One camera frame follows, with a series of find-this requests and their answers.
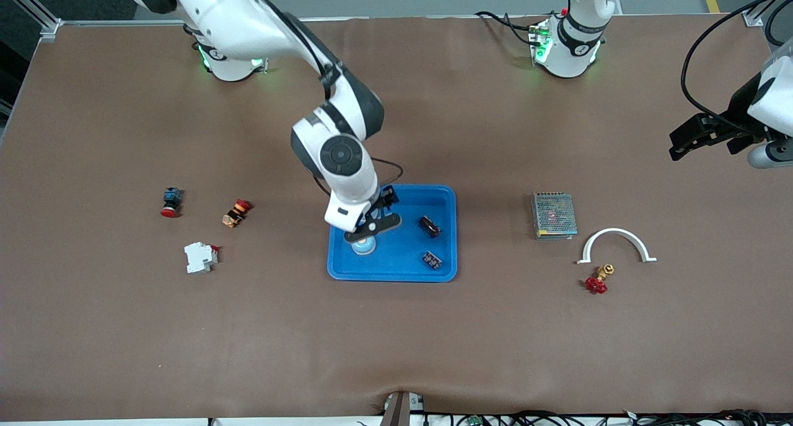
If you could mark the silver table edge strip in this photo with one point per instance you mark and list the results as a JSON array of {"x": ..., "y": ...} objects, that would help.
[{"x": 433, "y": 17}]

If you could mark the red push button blue body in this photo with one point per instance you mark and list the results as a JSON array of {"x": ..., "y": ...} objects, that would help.
[{"x": 171, "y": 198}]

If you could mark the white circuit breaker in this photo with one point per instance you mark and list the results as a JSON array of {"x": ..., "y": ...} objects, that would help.
[{"x": 198, "y": 259}]

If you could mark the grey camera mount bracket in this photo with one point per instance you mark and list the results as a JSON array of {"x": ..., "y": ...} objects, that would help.
[{"x": 399, "y": 410}]

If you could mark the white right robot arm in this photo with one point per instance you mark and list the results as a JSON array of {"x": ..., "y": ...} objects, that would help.
[{"x": 229, "y": 17}]

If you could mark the red orange push button switch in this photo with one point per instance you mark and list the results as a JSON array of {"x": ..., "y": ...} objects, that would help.
[{"x": 235, "y": 214}]

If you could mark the white arch pipe clamp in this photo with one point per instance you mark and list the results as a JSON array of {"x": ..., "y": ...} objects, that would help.
[{"x": 613, "y": 231}]

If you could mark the large dark electrolytic capacitor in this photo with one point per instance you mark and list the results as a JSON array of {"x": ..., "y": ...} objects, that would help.
[{"x": 429, "y": 226}]

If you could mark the blue call bell cream base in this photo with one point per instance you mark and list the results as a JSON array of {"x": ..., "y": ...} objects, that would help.
[{"x": 363, "y": 246}]

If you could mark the blue plastic tray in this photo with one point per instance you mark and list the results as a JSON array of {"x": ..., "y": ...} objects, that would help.
[{"x": 403, "y": 262}]

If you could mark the aluminium frame corner bracket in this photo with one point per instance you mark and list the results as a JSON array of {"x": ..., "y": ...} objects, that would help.
[
  {"x": 753, "y": 18},
  {"x": 49, "y": 33}
]

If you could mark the metal mesh power supply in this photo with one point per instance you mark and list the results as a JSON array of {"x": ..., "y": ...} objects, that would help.
[{"x": 556, "y": 214}]

